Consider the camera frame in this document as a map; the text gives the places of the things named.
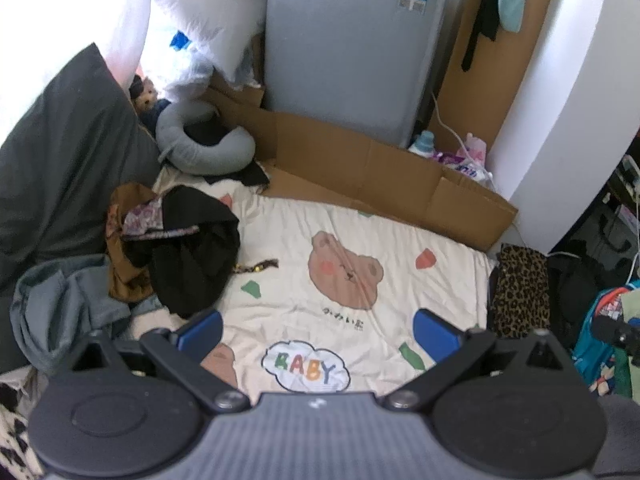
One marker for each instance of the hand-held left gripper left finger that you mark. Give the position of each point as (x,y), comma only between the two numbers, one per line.
(200,335)

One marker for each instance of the black hanging garment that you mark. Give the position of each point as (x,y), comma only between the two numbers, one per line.
(482,15)

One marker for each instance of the white pillow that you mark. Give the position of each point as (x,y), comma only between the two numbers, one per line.
(210,5)

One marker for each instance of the grey-blue garment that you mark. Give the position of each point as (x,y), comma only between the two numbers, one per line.
(60,305)

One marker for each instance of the bubble wrap roll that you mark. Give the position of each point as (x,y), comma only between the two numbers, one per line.
(350,45)

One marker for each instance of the dark grey pillow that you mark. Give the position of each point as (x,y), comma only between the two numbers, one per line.
(65,160)

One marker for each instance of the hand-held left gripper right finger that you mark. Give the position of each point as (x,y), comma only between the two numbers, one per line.
(435,337)

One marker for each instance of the cream bear-print blanket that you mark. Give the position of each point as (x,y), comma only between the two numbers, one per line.
(350,200)

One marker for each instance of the leopard print garment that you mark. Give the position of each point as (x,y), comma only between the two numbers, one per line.
(520,290)

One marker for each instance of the low folded cardboard sheet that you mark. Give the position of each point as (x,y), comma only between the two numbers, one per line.
(375,175)

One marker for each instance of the white plastic bag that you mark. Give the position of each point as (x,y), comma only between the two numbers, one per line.
(190,70)

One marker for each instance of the white curtain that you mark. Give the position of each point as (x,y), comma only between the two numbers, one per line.
(132,20)

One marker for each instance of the brown garment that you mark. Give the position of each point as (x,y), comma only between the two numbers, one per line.
(122,270)

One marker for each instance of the black clothing pile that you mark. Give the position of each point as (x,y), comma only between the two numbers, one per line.
(575,285)

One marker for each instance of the tall cardboard panel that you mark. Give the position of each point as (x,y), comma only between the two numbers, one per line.
(500,60)

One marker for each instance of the black and white patterned cloth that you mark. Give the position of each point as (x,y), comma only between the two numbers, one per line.
(12,425)

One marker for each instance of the grey neck pillow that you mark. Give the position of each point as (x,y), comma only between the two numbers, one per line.
(210,155)

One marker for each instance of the purple and white refill bag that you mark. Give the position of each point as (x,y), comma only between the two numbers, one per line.
(457,162)

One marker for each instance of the plush doll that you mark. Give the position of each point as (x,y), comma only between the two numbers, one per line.
(145,100)

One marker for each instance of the teal printed bag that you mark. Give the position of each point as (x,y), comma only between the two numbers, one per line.
(600,355)

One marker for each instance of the person's grey clothing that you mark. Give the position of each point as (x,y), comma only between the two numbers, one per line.
(622,435)

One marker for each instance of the black pants with patterned stripes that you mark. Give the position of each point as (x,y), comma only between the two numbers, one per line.
(190,260)

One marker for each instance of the pink refill pack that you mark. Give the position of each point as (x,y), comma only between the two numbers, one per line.
(475,146)

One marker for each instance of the white detergent bottle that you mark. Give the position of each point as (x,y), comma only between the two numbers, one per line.
(425,142)

